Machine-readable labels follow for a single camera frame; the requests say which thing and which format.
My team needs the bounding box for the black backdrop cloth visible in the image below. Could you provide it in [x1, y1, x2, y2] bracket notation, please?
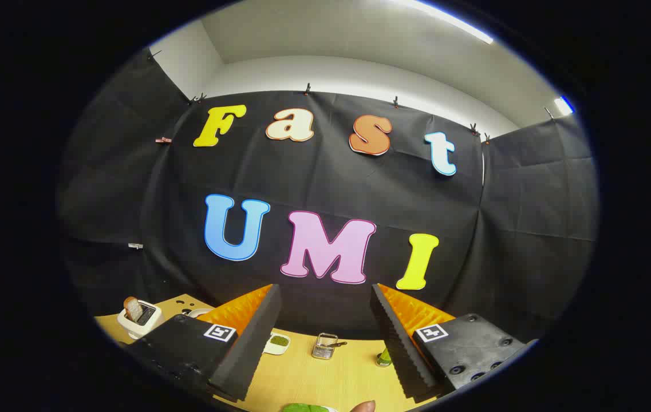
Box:
[56, 49, 599, 344]

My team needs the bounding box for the metal wire basket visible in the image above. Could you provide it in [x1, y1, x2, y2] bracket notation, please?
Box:
[312, 333, 338, 359]

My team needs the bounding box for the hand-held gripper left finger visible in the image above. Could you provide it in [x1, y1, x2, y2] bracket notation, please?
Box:
[124, 283, 282, 402]

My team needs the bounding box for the white toaster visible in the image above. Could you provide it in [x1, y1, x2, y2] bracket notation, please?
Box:
[117, 300, 164, 339]

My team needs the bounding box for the white divided dish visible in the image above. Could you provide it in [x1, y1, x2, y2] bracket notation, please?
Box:
[263, 332, 291, 355]

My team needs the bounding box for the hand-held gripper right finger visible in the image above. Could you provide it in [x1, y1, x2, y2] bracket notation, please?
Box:
[370, 283, 539, 401]

